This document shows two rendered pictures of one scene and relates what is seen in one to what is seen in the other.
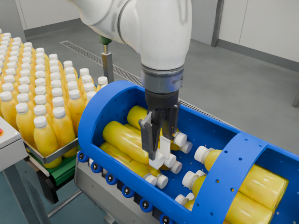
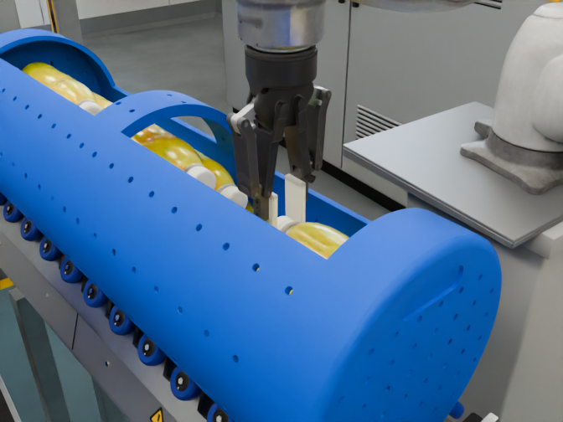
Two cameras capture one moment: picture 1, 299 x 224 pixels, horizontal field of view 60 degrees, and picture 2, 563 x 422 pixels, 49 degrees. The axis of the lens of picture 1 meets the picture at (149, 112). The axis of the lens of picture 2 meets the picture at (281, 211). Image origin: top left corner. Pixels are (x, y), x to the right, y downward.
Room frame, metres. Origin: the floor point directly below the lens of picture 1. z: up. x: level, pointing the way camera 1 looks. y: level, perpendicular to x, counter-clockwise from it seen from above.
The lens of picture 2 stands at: (1.12, 0.05, 1.52)
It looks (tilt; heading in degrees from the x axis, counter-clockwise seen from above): 32 degrees down; 187
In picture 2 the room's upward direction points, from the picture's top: straight up
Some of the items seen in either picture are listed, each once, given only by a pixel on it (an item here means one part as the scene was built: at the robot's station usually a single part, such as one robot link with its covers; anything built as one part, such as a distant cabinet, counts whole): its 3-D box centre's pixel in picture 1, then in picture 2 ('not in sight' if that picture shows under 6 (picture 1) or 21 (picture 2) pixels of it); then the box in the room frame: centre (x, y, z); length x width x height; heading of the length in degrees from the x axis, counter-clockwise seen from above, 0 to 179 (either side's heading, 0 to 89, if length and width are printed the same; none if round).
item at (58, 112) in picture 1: (59, 112); not in sight; (0.74, 0.32, 1.09); 0.04 x 0.04 x 0.02
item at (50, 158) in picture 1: (92, 132); not in sight; (0.78, 0.23, 0.96); 0.40 x 0.01 x 0.03; 139
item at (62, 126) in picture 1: (64, 134); not in sight; (0.74, 0.32, 0.99); 0.07 x 0.07 x 0.19
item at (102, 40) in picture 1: (104, 36); not in sight; (1.26, 0.22, 1.18); 0.06 x 0.06 x 0.05
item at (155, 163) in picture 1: (154, 157); (295, 203); (0.48, -0.01, 1.14); 0.03 x 0.01 x 0.07; 49
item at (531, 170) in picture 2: not in sight; (524, 142); (0.06, 0.36, 1.05); 0.22 x 0.18 x 0.06; 37
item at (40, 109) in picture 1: (39, 110); not in sight; (0.76, 0.39, 1.09); 0.04 x 0.04 x 0.02
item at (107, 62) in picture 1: (115, 135); not in sight; (1.26, 0.22, 0.55); 0.04 x 0.04 x 1.10; 49
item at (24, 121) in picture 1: (29, 129); not in sight; (0.77, 0.46, 0.99); 0.07 x 0.07 x 0.19
